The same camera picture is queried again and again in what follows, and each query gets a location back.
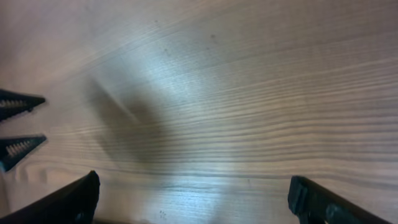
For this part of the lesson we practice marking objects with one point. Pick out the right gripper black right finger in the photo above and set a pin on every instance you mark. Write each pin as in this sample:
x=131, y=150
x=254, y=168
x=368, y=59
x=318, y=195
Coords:
x=311, y=203

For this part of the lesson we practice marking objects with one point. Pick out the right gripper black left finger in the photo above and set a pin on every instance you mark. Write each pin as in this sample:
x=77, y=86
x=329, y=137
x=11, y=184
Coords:
x=74, y=203

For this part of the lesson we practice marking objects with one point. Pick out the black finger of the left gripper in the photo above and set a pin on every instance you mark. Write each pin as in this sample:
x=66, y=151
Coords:
x=13, y=150
x=13, y=103

